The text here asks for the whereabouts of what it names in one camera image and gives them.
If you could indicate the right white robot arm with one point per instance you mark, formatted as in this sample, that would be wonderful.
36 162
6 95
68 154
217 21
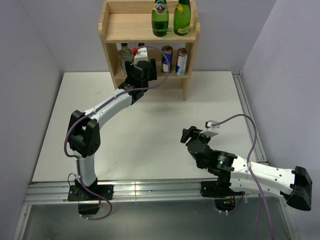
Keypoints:
235 175

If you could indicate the wooden two-tier shelf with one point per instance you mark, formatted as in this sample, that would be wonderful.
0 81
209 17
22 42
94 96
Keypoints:
130 21

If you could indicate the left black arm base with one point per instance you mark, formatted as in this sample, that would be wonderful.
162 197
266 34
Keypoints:
89 201

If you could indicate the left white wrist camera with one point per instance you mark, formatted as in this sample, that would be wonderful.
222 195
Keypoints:
140 54

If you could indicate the green bottle yellow label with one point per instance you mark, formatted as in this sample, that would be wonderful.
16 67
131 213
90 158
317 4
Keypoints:
182 17

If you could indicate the silver Red Bull can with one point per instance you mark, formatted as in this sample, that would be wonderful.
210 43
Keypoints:
181 61

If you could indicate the blue Red Bull can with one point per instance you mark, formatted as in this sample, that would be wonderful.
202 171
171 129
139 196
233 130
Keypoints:
166 63

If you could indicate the aluminium frame rail front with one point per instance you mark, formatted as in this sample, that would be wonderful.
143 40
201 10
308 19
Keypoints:
53 193

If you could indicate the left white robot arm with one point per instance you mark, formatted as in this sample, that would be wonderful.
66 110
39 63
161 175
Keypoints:
83 137

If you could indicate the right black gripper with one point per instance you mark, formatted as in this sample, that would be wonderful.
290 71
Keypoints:
189 132

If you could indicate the green bottle red label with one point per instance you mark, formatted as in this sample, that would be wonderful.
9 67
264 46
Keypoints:
160 18

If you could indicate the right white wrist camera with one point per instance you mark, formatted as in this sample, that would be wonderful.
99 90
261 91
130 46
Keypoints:
212 128

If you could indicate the aluminium frame rail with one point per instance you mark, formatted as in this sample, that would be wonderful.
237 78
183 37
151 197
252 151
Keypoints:
258 152
53 193

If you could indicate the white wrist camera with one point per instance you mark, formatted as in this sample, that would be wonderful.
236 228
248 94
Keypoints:
212 128
140 54

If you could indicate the aluminium frame rail right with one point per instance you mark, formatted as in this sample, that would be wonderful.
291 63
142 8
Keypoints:
258 152

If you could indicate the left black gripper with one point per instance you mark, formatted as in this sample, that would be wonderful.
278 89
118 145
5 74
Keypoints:
129 69

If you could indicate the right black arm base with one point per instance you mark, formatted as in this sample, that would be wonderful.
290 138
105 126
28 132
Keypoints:
226 201

